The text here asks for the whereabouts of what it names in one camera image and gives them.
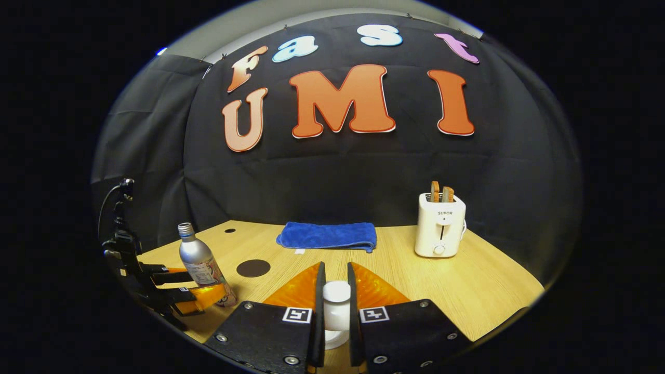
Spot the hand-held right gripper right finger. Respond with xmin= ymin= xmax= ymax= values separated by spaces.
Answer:
xmin=347 ymin=262 xmax=473 ymax=374

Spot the blue towel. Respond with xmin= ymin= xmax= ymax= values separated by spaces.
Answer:
xmin=276 ymin=222 xmax=378 ymax=253

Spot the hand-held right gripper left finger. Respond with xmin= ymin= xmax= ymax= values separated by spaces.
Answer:
xmin=204 ymin=261 xmax=327 ymax=374

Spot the silver water bottle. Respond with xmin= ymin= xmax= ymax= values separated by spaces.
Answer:
xmin=178 ymin=222 xmax=237 ymax=308

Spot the dark round coaster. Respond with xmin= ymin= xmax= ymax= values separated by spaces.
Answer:
xmin=236 ymin=259 xmax=271 ymax=278

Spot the white teacup lid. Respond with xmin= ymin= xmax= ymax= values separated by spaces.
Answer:
xmin=322 ymin=280 xmax=352 ymax=333

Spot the white toaster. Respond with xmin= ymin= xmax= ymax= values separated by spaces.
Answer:
xmin=415 ymin=193 xmax=467 ymax=258

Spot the black backdrop cloth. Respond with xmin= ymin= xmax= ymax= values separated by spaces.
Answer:
xmin=91 ymin=13 xmax=582 ymax=291

